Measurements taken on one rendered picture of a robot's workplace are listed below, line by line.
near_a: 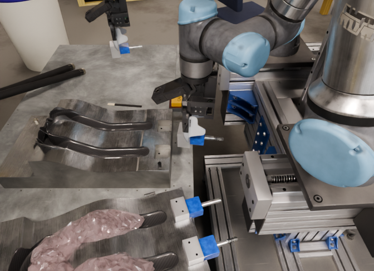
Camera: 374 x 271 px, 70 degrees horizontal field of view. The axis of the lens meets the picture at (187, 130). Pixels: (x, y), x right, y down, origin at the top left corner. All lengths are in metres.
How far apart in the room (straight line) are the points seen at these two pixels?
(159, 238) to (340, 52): 0.54
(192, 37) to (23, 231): 0.56
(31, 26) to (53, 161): 2.15
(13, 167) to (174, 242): 0.53
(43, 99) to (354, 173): 1.12
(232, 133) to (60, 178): 1.49
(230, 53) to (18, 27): 2.53
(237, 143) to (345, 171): 1.65
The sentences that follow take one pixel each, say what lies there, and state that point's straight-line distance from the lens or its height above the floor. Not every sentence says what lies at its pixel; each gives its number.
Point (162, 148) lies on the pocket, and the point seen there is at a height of 0.87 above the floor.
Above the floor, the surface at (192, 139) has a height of 0.94.
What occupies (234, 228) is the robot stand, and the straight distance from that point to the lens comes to 1.42.
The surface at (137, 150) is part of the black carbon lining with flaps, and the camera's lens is 0.81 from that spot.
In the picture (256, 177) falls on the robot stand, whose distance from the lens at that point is 0.62.
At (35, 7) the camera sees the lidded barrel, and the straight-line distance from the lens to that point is 2.79.
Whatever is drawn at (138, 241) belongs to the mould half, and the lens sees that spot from 0.68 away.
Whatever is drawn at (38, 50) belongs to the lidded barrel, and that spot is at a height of 0.23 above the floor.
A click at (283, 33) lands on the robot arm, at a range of 0.57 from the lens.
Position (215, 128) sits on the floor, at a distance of 2.11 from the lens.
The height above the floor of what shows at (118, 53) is 0.92.
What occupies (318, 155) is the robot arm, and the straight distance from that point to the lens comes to 0.41.
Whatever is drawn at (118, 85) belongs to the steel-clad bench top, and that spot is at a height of 0.80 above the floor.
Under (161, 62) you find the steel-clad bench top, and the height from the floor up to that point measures 0.80.
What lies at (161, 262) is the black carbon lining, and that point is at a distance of 0.68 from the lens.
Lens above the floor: 1.49
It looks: 46 degrees down
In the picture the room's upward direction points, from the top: straight up
